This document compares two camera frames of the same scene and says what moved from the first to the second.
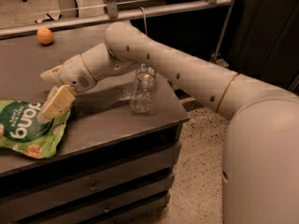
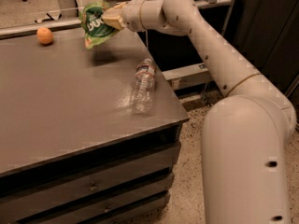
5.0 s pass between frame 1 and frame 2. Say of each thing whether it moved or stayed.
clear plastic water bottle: stayed
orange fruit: stayed
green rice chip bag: moved
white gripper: moved
